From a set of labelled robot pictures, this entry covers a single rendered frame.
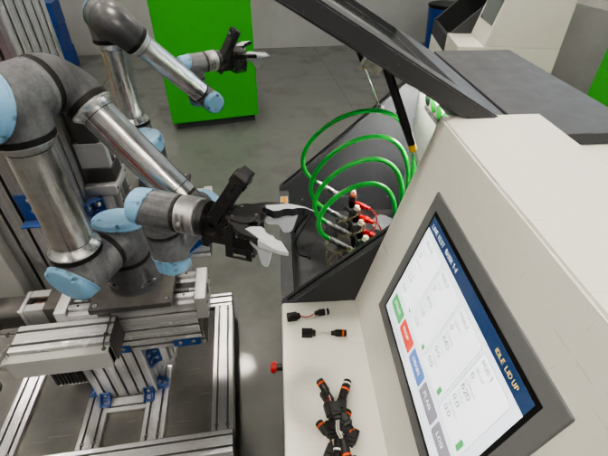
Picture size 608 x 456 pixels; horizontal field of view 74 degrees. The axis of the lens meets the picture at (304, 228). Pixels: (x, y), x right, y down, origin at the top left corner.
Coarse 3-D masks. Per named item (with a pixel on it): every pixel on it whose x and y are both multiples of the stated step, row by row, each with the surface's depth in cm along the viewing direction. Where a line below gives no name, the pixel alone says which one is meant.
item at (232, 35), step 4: (232, 28) 154; (228, 32) 156; (232, 32) 154; (236, 32) 153; (228, 36) 156; (232, 36) 154; (236, 36) 154; (224, 40) 157; (228, 40) 155; (232, 40) 154; (236, 40) 155; (224, 44) 157; (228, 44) 155; (232, 44) 155; (224, 48) 157; (228, 48) 156; (232, 48) 156; (224, 52) 157; (228, 52) 157; (224, 56) 157; (228, 56) 158
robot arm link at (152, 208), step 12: (132, 192) 77; (144, 192) 76; (156, 192) 76; (168, 192) 77; (132, 204) 76; (144, 204) 75; (156, 204) 75; (168, 204) 74; (132, 216) 76; (144, 216) 75; (156, 216) 75; (168, 216) 74; (144, 228) 78; (156, 228) 77; (168, 228) 76
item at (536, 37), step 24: (480, 0) 433; (504, 0) 329; (528, 0) 323; (552, 0) 321; (576, 0) 320; (456, 24) 450; (480, 24) 367; (504, 24) 335; (528, 24) 333; (552, 24) 332; (432, 48) 448; (456, 48) 353; (480, 48) 348; (504, 48) 346; (528, 48) 344; (552, 48) 343
